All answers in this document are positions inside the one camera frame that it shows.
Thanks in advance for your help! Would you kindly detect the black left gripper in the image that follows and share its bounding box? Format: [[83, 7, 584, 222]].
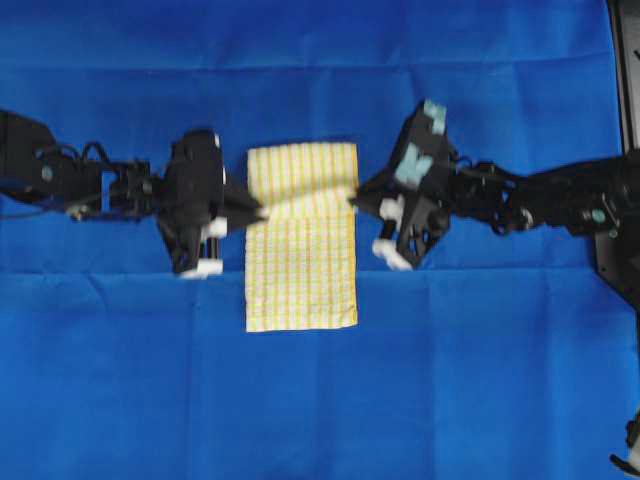
[[157, 129, 268, 278]]

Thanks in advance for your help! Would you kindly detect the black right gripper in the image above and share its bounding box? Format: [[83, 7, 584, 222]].
[[348, 99, 457, 270]]

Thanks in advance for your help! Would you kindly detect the yellow checked towel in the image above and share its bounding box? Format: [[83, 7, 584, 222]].
[[245, 142, 359, 333]]

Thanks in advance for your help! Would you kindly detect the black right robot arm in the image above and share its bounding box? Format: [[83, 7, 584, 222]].
[[349, 99, 639, 270]]

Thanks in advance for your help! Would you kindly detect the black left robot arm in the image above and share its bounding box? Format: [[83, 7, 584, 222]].
[[1, 110, 266, 279]]

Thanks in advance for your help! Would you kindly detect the blue table cloth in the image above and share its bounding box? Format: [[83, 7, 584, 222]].
[[1, 1, 639, 479]]

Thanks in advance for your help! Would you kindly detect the black mounting base plate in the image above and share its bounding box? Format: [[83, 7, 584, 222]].
[[594, 228, 639, 313]]

